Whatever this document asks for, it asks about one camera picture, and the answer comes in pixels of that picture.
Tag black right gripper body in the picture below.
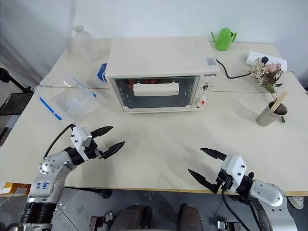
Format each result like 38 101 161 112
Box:
215 171 233 191

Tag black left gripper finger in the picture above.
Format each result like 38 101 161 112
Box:
90 126 114 139
100 141 126 160

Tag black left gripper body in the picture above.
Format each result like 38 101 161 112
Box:
83 140 106 162

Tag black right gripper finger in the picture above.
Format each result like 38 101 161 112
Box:
187 168 221 194
200 147 228 162

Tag clear plastic container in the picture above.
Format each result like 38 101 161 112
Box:
50 90 99 121

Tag red food inside oven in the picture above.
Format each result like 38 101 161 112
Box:
128 78 161 86

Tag cream toaster oven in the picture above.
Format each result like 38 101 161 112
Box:
105 36 221 114

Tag dark rounded shape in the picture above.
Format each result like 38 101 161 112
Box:
177 204 205 231
115 204 153 231

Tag blue and white packet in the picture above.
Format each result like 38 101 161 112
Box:
95 63 108 84

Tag metal cup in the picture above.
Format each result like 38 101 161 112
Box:
255 101 288 127

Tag white shoe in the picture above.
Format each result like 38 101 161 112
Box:
288 195 304 209

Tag wooden chopsticks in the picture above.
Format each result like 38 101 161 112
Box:
271 90 289 113

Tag brown cardboard box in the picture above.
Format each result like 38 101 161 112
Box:
0 181 32 197

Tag translucent white plastic bottle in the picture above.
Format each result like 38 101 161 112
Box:
72 24 100 62

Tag black mesh stand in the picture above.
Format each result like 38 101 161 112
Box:
0 92 35 146

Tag dried flower bouquet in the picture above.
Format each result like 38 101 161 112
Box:
245 57 283 102

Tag black tripod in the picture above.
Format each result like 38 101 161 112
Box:
0 67 32 93

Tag white power strip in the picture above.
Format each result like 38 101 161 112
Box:
245 51 288 72

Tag green watering can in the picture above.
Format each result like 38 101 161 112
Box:
211 27 238 52

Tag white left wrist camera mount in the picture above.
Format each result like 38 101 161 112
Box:
70 123 93 162

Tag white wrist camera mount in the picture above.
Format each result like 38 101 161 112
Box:
219 154 247 193
70 123 93 162

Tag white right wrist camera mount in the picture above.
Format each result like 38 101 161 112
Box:
219 154 247 193

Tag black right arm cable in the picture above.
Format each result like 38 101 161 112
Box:
221 185 253 231

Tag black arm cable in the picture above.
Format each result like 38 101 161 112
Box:
221 185 253 231
43 123 76 159

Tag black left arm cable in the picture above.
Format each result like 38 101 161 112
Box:
43 123 76 159

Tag glass oven door white handle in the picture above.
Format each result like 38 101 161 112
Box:
111 75 200 109

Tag black power cord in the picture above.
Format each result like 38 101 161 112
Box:
215 57 251 79

